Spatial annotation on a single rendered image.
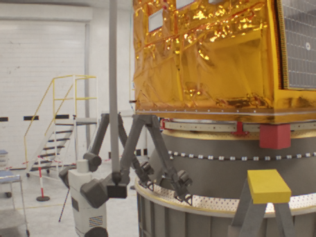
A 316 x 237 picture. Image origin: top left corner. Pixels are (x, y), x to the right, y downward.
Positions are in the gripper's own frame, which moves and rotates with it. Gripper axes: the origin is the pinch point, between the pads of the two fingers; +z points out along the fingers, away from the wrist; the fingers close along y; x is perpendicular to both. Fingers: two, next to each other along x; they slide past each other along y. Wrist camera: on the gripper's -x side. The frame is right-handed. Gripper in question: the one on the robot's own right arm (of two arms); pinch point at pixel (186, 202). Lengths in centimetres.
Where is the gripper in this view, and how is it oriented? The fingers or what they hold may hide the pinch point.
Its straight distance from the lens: 202.3
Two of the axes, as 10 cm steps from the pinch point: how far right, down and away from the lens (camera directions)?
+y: -5.8, -0.1, 8.2
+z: 4.3, 8.5, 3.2
